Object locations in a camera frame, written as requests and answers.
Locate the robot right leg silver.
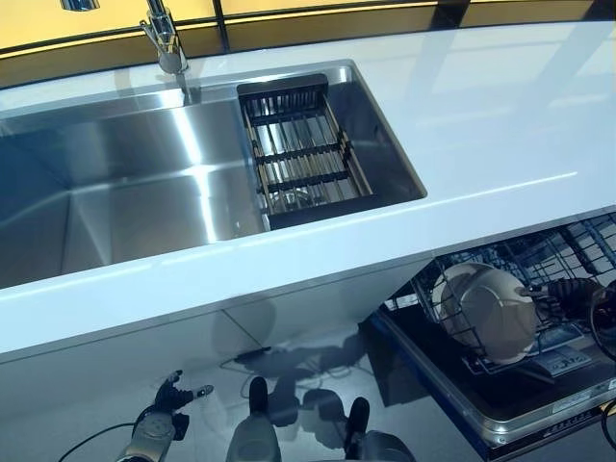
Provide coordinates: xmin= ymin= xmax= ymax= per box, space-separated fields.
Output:
xmin=344 ymin=430 xmax=418 ymax=462

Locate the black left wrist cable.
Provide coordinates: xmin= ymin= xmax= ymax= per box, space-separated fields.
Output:
xmin=57 ymin=422 xmax=139 ymax=462

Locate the robot foot black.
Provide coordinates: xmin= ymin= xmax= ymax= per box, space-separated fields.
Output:
xmin=346 ymin=397 xmax=371 ymax=437
xmin=248 ymin=375 xmax=270 ymax=418

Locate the chrome arched faucet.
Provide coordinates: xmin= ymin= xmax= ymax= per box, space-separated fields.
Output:
xmin=60 ymin=0 xmax=190 ymax=76

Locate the stainless steel sink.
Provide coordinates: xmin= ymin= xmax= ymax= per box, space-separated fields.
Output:
xmin=0 ymin=58 xmax=428 ymax=290

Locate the black sink drying rack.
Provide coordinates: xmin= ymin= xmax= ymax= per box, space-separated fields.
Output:
xmin=236 ymin=72 xmax=377 ymax=231

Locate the robot left foot black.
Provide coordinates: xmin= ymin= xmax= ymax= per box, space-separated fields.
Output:
xmin=248 ymin=375 xmax=270 ymax=418

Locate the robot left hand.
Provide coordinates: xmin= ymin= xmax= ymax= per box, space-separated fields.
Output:
xmin=152 ymin=369 xmax=216 ymax=415

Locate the white glossy base cabinet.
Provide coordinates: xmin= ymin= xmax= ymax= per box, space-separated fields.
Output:
xmin=0 ymin=259 xmax=420 ymax=396

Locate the cream round plate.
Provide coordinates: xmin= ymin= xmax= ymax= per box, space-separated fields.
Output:
xmin=440 ymin=269 xmax=538 ymax=366
xmin=431 ymin=262 xmax=487 ymax=347

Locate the wire dishwasher rack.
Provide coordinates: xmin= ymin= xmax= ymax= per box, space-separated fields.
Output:
xmin=408 ymin=211 xmax=616 ymax=376

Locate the yellow window with dark frame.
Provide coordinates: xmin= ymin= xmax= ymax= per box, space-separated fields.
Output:
xmin=0 ymin=0 xmax=616 ymax=90

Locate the robot right foot black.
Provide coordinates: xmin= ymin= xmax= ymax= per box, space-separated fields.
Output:
xmin=346 ymin=397 xmax=371 ymax=437

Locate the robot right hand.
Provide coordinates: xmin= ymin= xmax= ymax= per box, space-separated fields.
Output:
xmin=522 ymin=277 xmax=603 ymax=319

